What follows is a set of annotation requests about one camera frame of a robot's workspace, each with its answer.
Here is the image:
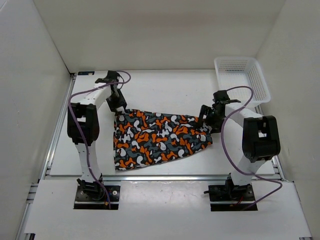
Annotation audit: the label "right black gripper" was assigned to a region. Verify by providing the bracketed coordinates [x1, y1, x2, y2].
[195, 104, 225, 134]

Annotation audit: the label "orange camouflage patterned shorts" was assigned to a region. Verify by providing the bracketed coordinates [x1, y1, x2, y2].
[113, 109, 213, 171]

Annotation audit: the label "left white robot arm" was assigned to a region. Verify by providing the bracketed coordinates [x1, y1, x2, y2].
[67, 70, 129, 201]

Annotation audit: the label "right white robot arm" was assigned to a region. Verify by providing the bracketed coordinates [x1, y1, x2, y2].
[198, 90, 281, 200]

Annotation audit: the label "small blue label sticker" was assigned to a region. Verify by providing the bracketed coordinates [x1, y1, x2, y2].
[77, 71, 95, 76]

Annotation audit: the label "white plastic mesh basket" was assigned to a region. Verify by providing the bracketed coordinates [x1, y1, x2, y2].
[214, 56, 271, 108]

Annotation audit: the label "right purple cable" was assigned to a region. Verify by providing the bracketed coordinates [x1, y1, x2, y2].
[221, 85, 284, 211]

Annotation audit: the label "purple cable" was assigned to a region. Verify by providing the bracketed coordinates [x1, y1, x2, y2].
[67, 71, 132, 210]
[221, 85, 284, 211]

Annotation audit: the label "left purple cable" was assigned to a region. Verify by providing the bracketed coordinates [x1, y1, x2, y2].
[67, 71, 132, 210]

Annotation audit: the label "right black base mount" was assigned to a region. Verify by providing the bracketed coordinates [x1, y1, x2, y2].
[203, 179, 258, 212]

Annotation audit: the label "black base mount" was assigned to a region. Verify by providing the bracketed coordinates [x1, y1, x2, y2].
[73, 178, 121, 211]
[203, 179, 258, 212]

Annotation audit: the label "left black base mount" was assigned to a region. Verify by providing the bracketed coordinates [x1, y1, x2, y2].
[73, 178, 121, 211]

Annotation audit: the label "aluminium front rail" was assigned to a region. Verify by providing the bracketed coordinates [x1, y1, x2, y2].
[44, 173, 281, 182]

